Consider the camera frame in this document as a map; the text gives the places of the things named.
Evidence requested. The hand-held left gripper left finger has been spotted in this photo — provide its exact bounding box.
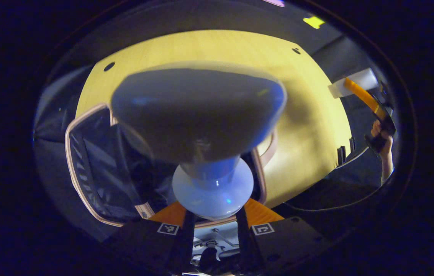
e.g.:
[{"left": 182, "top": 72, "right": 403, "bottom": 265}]
[{"left": 103, "top": 201, "right": 197, "bottom": 276}]

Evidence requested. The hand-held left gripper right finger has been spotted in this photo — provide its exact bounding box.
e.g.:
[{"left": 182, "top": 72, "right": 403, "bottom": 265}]
[{"left": 235, "top": 197, "right": 332, "bottom": 276}]

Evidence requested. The pink suitcase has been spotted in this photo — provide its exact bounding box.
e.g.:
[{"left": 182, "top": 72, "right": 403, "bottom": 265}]
[{"left": 64, "top": 102, "right": 279, "bottom": 229}]

